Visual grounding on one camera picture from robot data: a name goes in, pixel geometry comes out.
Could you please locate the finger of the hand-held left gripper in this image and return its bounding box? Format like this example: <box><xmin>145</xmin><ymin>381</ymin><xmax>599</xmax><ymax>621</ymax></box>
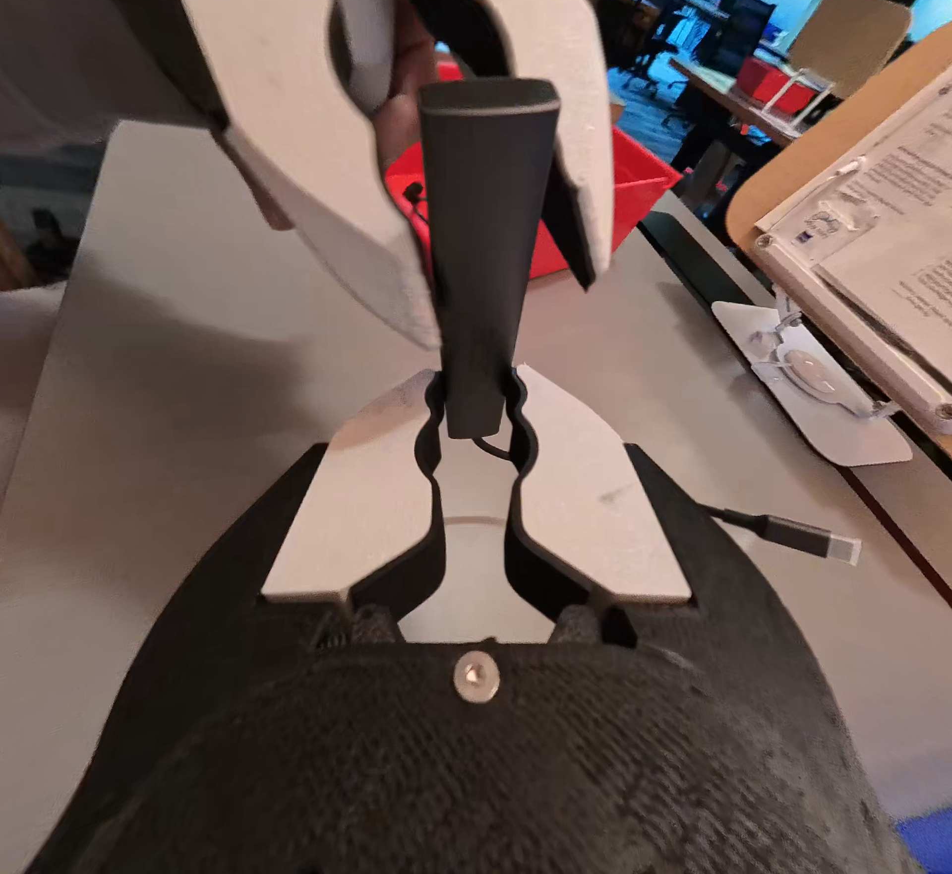
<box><xmin>408</xmin><ymin>0</ymin><xmax>615</xmax><ymax>292</ymax></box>
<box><xmin>149</xmin><ymin>0</ymin><xmax>441</xmax><ymax>352</ymax></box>

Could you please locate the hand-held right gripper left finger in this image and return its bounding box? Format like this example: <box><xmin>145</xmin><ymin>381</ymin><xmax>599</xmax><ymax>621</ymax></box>
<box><xmin>262</xmin><ymin>368</ymin><xmax>449</xmax><ymax>622</ymax></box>

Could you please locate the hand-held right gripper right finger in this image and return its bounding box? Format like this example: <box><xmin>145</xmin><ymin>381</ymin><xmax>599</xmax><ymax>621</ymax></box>
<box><xmin>506</xmin><ymin>364</ymin><xmax>695</xmax><ymax>625</ymax></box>

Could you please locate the black cable with metal plug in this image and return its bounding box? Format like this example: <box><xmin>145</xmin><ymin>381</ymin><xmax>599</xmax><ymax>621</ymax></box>
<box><xmin>472</xmin><ymin>435</ymin><xmax>864</xmax><ymax>567</ymax></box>

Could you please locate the white desk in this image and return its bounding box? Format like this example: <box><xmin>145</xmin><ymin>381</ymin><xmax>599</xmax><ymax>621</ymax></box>
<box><xmin>640</xmin><ymin>189</ymin><xmax>952</xmax><ymax>592</ymax></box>
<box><xmin>0</xmin><ymin>119</ymin><xmax>952</xmax><ymax>874</ymax></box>

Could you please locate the black office chair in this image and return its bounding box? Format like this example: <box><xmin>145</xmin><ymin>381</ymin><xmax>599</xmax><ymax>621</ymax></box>
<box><xmin>714</xmin><ymin>0</ymin><xmax>778</xmax><ymax>71</ymax></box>
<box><xmin>625</xmin><ymin>0</ymin><xmax>694</xmax><ymax>94</ymax></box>

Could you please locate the red plastic bin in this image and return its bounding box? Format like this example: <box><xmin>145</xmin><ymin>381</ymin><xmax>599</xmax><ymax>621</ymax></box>
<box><xmin>384</xmin><ymin>59</ymin><xmax>683</xmax><ymax>281</ymax></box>

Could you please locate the wooden table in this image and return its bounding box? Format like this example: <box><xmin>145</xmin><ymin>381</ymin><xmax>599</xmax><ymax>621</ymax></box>
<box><xmin>669</xmin><ymin>56</ymin><xmax>804</xmax><ymax>146</ymax></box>

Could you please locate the red box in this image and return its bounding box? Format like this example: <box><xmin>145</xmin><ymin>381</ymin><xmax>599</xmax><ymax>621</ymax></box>
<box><xmin>736</xmin><ymin>57</ymin><xmax>819</xmax><ymax>115</ymax></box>

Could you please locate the white blister pack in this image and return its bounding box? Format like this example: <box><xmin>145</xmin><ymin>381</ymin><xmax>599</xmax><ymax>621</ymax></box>
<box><xmin>710</xmin><ymin>292</ymin><xmax>914</xmax><ymax>467</ymax></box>

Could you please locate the wooden board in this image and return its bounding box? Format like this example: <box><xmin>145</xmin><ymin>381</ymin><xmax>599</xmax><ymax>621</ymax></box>
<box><xmin>725</xmin><ymin>18</ymin><xmax>952</xmax><ymax>458</ymax></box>

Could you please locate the cardboard sign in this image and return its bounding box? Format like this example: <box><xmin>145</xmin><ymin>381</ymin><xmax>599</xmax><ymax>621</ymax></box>
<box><xmin>788</xmin><ymin>0</ymin><xmax>912</xmax><ymax>100</ymax></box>

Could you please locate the small white packet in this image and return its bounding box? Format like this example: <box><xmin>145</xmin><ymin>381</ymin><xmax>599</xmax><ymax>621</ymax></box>
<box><xmin>759</xmin><ymin>160</ymin><xmax>893</xmax><ymax>266</ymax></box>

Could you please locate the printed paper sheet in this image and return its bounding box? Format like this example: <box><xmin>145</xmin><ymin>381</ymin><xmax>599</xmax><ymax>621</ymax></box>
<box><xmin>818</xmin><ymin>66</ymin><xmax>952</xmax><ymax>384</ymax></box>

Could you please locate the blue plastic bin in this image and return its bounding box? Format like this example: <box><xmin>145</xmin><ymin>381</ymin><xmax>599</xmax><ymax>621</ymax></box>
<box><xmin>896</xmin><ymin>811</ymin><xmax>952</xmax><ymax>874</ymax></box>

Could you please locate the white document frame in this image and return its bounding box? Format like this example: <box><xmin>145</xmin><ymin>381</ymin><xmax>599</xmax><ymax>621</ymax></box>
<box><xmin>755</xmin><ymin>66</ymin><xmax>952</xmax><ymax>436</ymax></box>

